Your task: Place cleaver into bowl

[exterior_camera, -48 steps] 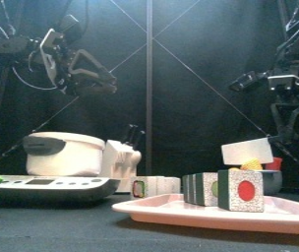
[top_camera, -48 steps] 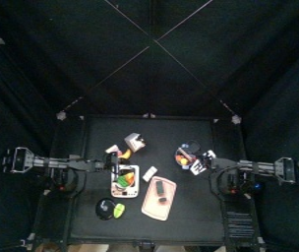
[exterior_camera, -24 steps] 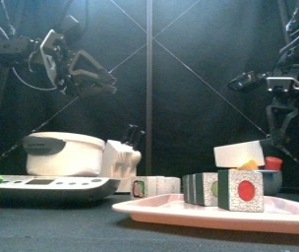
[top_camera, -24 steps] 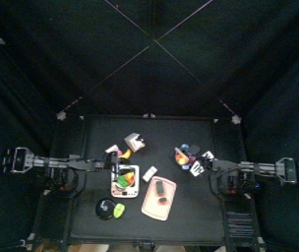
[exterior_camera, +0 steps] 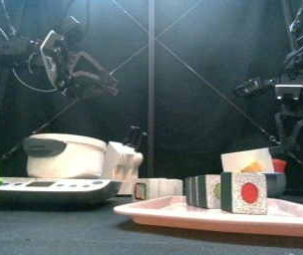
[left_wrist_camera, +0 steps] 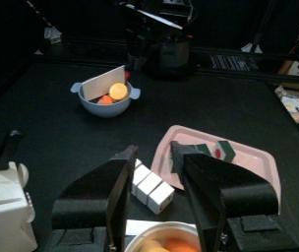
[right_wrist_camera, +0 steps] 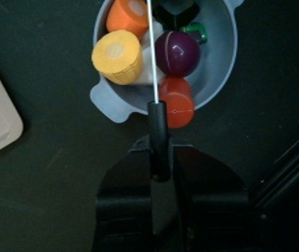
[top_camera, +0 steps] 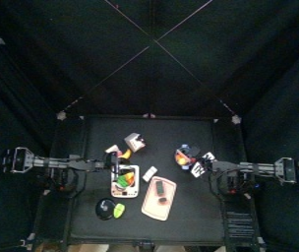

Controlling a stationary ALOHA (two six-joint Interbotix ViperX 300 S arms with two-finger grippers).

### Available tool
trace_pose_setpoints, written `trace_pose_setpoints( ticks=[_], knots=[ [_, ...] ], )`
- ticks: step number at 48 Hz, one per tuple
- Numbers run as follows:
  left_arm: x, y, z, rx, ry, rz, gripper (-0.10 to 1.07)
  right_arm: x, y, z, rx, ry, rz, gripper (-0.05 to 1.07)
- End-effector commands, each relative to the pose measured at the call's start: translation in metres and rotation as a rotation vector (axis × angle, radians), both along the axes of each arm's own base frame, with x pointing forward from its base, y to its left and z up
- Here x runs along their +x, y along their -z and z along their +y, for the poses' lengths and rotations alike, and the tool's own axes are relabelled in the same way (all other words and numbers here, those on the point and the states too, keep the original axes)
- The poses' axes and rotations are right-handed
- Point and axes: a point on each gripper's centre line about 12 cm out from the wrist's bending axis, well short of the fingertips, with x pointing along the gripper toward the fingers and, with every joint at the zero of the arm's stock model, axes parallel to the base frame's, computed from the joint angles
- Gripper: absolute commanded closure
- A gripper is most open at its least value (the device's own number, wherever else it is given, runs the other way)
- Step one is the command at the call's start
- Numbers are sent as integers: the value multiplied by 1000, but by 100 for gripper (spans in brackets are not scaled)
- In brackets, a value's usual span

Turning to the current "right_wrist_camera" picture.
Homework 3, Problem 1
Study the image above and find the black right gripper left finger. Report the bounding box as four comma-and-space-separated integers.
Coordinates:
91, 135, 155, 252

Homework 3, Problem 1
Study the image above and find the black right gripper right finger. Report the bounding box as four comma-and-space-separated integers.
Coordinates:
170, 137, 258, 252

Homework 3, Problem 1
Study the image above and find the white cleaver with black handle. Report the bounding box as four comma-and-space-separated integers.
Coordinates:
144, 0, 174, 183

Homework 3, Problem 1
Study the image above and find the red toy tomato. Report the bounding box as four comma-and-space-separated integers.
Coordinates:
158, 76, 196, 130

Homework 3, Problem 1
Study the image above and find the white toy food piece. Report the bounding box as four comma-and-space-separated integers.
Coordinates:
132, 19, 166, 87

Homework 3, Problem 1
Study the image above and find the yellow toy corn piece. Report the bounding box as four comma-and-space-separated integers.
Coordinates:
91, 29, 144, 86

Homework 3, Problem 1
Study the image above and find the purple toy eggplant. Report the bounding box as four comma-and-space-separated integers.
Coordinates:
154, 30, 202, 79

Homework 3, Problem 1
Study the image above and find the green toy stem piece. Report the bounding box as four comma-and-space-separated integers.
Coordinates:
180, 21, 210, 46

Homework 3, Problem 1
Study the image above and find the orange toy carrot piece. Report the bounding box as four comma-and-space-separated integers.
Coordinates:
106, 0, 151, 39

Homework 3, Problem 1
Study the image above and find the black metal frame bar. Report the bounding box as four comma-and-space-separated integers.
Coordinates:
249, 123, 299, 212

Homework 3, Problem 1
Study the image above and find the light blue bowl with handles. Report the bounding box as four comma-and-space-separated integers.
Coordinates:
90, 0, 246, 125

